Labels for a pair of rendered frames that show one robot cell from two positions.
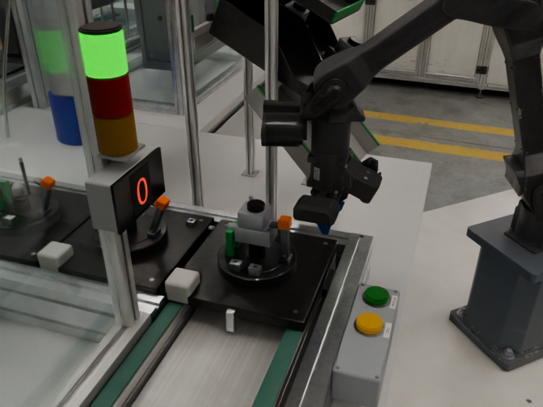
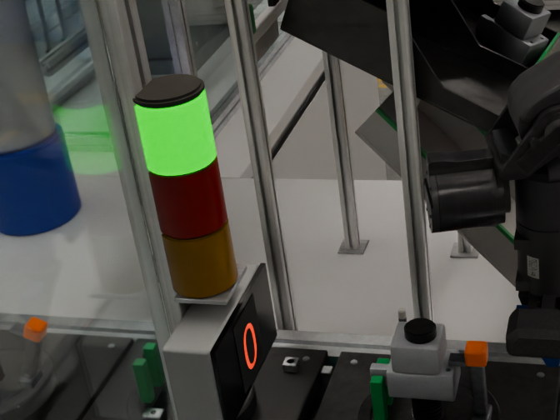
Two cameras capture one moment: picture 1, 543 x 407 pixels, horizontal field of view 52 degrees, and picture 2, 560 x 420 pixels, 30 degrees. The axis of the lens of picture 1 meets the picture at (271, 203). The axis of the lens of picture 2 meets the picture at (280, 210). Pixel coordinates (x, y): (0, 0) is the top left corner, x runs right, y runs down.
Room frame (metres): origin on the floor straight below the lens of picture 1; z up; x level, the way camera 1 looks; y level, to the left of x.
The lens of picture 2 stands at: (-0.01, 0.11, 1.66)
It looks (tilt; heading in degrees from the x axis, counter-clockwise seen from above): 28 degrees down; 2
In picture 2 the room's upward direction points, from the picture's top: 9 degrees counter-clockwise
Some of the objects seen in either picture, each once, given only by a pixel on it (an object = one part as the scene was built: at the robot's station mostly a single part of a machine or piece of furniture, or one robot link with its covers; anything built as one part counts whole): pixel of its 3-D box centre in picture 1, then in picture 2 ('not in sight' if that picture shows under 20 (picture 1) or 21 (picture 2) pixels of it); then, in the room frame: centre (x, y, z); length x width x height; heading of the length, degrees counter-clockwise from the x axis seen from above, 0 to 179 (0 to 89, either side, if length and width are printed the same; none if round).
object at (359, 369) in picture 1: (367, 340); not in sight; (0.65, -0.15, 0.93); 0.21 x 0.07 x 0.06; 162
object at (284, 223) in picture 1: (280, 236); (470, 377); (0.79, -0.02, 1.04); 0.04 x 0.02 x 0.08; 72
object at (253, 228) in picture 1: (250, 220); (412, 355); (0.80, 0.04, 1.06); 0.08 x 0.04 x 0.07; 72
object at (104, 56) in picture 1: (103, 52); (175, 128); (0.66, 0.20, 1.38); 0.05 x 0.05 x 0.05
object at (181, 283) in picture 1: (183, 285); not in sight; (0.74, 0.15, 0.97); 0.05 x 0.05 x 0.04; 72
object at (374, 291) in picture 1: (376, 297); not in sight; (0.72, -0.17, 0.96); 0.04 x 0.04 x 0.02
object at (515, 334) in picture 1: (519, 287); not in sight; (0.74, -0.42, 0.96); 0.15 x 0.15 x 0.20; 24
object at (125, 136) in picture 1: (115, 131); (199, 252); (0.66, 0.20, 1.28); 0.05 x 0.05 x 0.05
